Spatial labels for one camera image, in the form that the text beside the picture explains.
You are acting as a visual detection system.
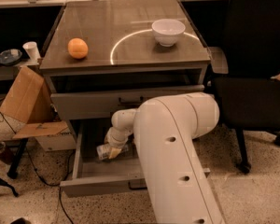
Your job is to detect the open grey middle drawer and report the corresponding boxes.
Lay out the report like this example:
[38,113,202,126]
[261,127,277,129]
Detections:
[62,113,209,202]

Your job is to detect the black floor cable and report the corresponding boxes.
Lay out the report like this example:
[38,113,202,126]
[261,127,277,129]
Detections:
[0,97,76,224]

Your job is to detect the brown cardboard box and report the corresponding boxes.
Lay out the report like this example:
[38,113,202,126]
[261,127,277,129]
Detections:
[0,66,76,151]

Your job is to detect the low grey side shelf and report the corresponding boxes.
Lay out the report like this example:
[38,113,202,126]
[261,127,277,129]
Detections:
[0,60,41,81]

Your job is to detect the white paper cup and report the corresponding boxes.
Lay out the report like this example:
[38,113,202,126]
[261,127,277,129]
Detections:
[22,41,40,61]

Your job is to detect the orange fruit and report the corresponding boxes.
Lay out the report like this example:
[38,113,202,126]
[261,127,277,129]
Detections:
[67,38,89,59]

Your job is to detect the grey drawer cabinet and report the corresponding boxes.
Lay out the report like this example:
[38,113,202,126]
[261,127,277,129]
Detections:
[40,0,210,133]

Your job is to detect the dark blue round dish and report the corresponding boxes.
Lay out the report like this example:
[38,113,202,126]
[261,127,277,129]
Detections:
[0,49,22,66]

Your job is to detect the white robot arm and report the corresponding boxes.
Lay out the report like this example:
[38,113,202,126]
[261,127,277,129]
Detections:
[106,92,225,224]

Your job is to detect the white ceramic bowl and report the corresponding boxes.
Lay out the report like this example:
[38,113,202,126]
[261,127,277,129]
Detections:
[151,19,186,47]

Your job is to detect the grey top drawer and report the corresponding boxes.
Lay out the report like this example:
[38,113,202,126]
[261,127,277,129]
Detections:
[51,85,203,120]

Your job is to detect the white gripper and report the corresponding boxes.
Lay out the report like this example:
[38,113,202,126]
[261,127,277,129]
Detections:
[105,127,132,159]

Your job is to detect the clear plastic water bottle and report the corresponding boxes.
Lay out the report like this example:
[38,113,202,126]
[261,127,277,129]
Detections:
[95,142,130,161]

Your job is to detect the black office chair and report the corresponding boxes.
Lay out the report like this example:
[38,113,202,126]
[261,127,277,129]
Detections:
[210,0,280,174]

